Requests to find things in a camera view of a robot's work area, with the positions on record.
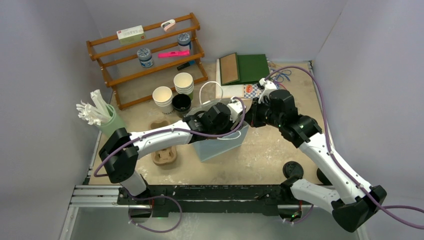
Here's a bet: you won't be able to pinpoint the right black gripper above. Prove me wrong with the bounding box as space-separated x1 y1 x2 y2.
243 97 284 129

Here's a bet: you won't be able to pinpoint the light blue paper bag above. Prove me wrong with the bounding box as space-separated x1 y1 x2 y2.
183 83 248 162

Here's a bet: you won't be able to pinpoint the white cup stack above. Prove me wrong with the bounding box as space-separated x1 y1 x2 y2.
173 72 194 100
152 86 174 115

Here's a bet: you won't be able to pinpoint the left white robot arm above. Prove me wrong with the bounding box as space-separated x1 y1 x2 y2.
99 97 246 205

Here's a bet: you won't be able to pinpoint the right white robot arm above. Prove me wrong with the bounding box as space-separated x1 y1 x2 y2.
245 89 387 233

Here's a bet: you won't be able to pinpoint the checkered patterned paper bag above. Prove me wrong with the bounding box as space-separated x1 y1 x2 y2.
243 83 263 99

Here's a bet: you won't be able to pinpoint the black paper cup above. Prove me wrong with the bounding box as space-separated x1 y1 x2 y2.
171 93 192 118

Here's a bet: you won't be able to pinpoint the green paper bag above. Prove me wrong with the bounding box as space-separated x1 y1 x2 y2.
236 54 270 85

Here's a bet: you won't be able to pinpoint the black cup lid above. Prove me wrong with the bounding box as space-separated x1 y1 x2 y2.
282 161 304 179

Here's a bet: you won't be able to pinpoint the black blue marker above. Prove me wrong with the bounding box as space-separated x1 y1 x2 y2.
176 60 196 71

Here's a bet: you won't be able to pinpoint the brown pulp cup carrier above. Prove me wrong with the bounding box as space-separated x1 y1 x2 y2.
149 119 177 166

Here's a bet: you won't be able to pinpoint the pink marker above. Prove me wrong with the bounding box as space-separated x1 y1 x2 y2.
157 50 191 58

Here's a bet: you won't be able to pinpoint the stacked black cup lids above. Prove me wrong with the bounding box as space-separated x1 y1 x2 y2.
316 168 333 186

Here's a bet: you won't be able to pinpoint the right blue white jar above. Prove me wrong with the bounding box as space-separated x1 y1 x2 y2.
177 32 192 52

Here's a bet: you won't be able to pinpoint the blue white jar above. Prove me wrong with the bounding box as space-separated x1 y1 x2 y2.
136 47 154 68
177 32 192 52

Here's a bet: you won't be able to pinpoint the wooden shelf rack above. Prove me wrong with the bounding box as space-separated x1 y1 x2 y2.
86 12 208 110

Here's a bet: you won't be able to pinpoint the left blue white jar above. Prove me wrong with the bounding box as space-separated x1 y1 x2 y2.
136 47 154 68

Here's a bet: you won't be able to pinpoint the green straw holder cup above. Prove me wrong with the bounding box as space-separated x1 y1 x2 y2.
96 104 127 137

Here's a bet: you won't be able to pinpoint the pink white stapler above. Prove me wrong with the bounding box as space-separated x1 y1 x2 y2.
160 19 176 33

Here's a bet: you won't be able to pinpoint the white wrapped straws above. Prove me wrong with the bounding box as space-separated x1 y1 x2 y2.
75 89 112 126

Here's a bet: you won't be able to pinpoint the white green box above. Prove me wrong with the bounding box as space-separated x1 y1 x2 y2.
116 25 146 46

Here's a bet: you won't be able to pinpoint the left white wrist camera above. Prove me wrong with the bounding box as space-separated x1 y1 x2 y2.
226 99 246 123

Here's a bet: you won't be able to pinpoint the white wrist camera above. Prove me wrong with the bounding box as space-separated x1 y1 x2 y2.
226 99 246 123
258 78 277 104

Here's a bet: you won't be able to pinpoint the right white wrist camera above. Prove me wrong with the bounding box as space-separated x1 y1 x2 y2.
258 78 277 104

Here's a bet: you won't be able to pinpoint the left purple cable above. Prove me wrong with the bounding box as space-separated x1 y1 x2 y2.
93 96 247 233

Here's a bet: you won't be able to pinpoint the purple cable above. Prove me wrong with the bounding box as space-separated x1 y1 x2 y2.
93 96 247 233
264 65 424 230

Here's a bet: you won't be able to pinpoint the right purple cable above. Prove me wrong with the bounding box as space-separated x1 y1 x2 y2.
264 65 424 230

